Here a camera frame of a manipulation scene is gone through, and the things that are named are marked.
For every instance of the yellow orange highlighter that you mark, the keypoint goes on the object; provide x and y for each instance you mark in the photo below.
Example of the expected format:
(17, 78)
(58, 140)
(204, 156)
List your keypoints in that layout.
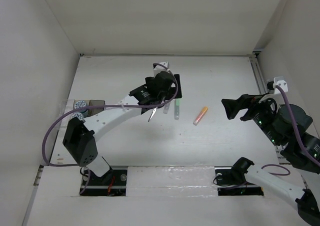
(200, 116)

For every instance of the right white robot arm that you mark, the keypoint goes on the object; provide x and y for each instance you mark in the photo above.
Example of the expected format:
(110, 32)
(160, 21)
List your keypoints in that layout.
(284, 125)

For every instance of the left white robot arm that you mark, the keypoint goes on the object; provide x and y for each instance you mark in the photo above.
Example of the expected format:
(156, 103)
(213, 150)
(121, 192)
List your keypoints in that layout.
(81, 136)

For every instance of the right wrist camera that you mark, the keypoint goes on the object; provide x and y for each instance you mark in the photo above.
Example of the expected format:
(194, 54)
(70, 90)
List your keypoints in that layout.
(275, 83)

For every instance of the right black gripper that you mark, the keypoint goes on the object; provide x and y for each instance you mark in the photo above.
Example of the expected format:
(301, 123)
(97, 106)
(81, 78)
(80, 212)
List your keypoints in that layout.
(232, 106)

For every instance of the grey smoked plastic container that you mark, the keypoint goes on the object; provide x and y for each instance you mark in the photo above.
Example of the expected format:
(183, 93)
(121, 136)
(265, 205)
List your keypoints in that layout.
(96, 103)

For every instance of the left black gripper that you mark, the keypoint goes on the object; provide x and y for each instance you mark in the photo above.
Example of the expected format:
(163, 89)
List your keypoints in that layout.
(171, 91)

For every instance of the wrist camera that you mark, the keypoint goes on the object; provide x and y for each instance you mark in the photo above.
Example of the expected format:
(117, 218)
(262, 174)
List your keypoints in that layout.
(162, 66)
(275, 83)

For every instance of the orange capped marker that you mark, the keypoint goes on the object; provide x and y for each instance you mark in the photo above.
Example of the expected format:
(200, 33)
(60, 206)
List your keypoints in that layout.
(166, 108)

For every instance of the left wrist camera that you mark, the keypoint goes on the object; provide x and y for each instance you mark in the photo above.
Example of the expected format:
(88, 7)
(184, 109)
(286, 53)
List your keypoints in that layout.
(162, 66)

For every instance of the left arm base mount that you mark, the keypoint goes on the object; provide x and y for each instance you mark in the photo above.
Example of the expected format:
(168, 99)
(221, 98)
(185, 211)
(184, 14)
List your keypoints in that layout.
(114, 185)

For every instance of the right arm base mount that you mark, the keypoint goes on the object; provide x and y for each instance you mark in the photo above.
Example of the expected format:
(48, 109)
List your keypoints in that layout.
(230, 181)

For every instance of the aluminium rail right edge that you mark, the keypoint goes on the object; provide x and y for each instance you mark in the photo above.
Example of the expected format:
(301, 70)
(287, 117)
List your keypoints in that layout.
(260, 81)

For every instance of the black handled scissors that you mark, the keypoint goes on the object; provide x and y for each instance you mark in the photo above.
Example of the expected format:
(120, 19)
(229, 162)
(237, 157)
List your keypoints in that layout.
(153, 112)

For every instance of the clear plastic container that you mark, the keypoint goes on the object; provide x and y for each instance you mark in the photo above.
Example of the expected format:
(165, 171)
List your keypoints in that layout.
(64, 107)

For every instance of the green capped marker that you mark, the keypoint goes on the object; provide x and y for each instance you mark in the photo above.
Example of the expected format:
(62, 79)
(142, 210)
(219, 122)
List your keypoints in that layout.
(177, 109)

